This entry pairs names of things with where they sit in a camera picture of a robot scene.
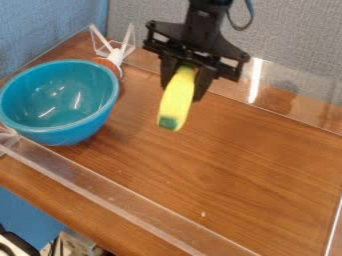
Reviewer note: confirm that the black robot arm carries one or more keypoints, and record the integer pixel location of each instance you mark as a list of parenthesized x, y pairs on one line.
[(207, 13)]

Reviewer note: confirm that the blue bowl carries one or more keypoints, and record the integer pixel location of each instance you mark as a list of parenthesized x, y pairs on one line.
[(58, 102)]

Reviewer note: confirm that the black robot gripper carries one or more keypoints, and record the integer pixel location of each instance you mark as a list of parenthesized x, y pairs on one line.
[(192, 45)]

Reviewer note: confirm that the yellow green toy corn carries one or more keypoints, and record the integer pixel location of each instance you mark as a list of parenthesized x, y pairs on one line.
[(176, 99)]

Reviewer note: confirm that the clear acrylic front barrier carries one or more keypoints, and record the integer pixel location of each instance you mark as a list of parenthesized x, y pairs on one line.
[(176, 230)]

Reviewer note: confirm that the orange white toy object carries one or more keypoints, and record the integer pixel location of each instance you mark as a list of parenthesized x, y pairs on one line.
[(111, 60)]

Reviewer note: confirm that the clear acrylic back barrier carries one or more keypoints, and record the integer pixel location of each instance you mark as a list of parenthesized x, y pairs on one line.
[(295, 94)]

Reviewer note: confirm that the clear acrylic barrier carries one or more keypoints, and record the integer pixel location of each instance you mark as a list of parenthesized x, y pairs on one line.
[(176, 230), (295, 94)]

